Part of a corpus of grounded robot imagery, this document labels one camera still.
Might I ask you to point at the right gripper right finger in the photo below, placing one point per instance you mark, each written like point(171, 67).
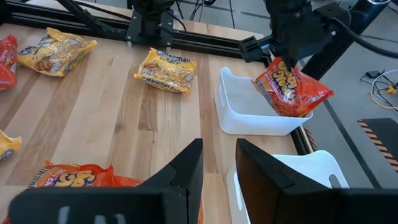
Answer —
point(280, 199)

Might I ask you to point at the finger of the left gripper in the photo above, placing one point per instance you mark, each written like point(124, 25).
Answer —
point(291, 63)

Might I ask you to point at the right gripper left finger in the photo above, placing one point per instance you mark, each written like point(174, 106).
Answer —
point(174, 193)

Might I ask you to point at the red Maruchan noodle pack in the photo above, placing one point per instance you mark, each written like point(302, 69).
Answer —
point(7, 65)
point(77, 177)
point(289, 93)

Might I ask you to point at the yellow Maruchan noodle pack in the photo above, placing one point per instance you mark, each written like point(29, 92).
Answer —
point(56, 53)
point(168, 71)
point(7, 146)

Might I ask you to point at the white plastic bin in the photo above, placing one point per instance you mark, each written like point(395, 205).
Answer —
point(311, 168)
point(242, 118)

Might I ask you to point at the black power adapter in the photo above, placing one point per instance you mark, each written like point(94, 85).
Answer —
point(373, 74)

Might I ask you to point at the black hazard-striped floor mat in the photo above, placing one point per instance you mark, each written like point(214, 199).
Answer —
point(379, 140)

